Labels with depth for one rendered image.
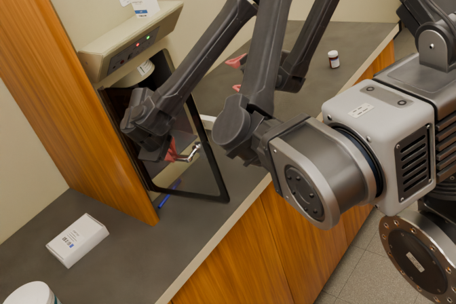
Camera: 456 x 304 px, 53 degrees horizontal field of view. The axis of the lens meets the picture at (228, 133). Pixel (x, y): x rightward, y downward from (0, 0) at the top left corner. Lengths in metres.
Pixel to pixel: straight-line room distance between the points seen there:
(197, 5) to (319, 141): 1.62
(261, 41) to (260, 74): 0.08
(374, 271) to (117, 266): 1.35
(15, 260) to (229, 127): 1.08
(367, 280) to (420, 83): 1.72
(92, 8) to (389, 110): 0.91
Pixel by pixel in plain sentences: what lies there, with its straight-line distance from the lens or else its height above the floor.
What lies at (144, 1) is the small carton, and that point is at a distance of 1.33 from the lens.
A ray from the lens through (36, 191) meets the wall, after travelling 1.83.
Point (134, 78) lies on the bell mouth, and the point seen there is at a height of 1.33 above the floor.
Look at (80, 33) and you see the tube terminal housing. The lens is 1.32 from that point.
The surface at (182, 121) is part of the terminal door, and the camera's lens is 1.22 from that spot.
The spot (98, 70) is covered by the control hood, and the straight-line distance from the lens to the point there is 1.27.
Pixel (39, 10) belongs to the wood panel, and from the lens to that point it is 1.17.
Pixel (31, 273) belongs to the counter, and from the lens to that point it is 1.60.
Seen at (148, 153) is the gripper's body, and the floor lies 1.27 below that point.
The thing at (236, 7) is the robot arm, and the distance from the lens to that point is 1.02.
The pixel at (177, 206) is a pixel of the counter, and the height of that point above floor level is 0.94.
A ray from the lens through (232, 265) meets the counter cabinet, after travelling 1.55.
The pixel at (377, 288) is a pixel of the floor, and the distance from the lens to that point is 2.32.
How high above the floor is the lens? 1.90
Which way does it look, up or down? 33 degrees down
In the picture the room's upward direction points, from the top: 19 degrees counter-clockwise
